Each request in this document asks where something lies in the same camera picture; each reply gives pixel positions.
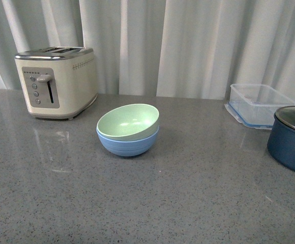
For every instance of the green bowl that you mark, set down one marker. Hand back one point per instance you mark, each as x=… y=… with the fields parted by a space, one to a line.
x=129 y=122

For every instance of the blue bowl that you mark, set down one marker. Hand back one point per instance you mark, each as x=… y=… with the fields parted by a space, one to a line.
x=128 y=148

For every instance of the white curtain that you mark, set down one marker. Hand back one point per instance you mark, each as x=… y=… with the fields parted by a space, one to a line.
x=189 y=49

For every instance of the cream two-slot toaster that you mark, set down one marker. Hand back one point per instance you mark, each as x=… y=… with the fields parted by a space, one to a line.
x=57 y=82

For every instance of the clear plastic food container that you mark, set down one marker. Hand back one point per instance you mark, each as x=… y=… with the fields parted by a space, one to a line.
x=254 y=105

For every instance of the dark blue pot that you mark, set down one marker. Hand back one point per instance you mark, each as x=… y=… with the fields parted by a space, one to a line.
x=281 y=144

